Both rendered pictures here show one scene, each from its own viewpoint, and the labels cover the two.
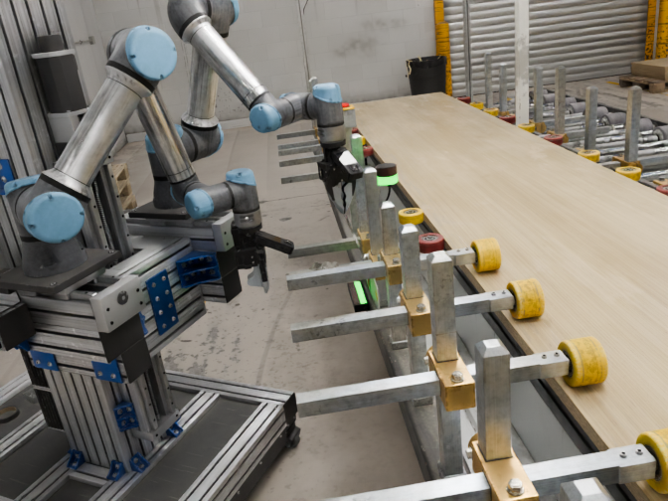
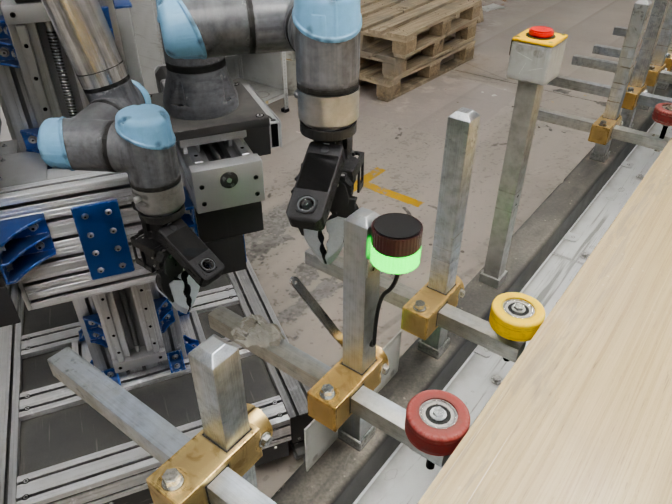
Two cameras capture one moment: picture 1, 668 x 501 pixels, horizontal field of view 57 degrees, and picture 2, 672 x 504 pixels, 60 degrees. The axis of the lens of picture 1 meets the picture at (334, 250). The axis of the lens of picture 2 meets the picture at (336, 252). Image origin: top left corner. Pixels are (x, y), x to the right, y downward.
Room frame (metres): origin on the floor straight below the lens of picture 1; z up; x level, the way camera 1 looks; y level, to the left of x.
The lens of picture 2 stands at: (1.19, -0.49, 1.50)
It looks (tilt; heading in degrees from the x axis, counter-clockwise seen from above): 36 degrees down; 40
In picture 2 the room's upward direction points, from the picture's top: straight up
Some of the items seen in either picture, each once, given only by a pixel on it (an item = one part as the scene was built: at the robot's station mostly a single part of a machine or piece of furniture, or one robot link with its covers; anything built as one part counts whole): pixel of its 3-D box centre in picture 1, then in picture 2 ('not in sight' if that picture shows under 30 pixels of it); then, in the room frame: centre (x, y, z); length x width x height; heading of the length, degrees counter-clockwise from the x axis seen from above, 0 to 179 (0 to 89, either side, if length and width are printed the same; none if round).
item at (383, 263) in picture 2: (387, 178); (395, 251); (1.67, -0.17, 1.09); 0.06 x 0.06 x 0.02
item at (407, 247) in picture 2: (386, 169); (396, 234); (1.67, -0.17, 1.11); 0.06 x 0.06 x 0.02
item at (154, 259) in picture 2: (250, 245); (164, 236); (1.61, 0.23, 0.97); 0.09 x 0.08 x 0.12; 93
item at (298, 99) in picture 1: (294, 107); (294, 19); (1.75, 0.06, 1.30); 0.11 x 0.11 x 0.08; 56
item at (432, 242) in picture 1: (430, 254); (434, 439); (1.64, -0.28, 0.85); 0.08 x 0.08 x 0.11
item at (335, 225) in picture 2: (344, 196); (340, 231); (1.72, -0.05, 1.04); 0.06 x 0.03 x 0.09; 23
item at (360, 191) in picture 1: (363, 206); (446, 247); (1.92, -0.11, 0.93); 0.03 x 0.03 x 0.48; 3
